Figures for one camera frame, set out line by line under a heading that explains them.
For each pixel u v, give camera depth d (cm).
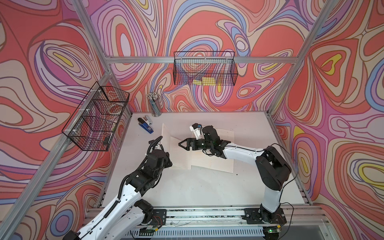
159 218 72
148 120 112
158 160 56
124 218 56
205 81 82
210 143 70
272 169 49
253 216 73
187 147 75
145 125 109
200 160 91
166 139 88
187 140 75
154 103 108
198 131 79
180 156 91
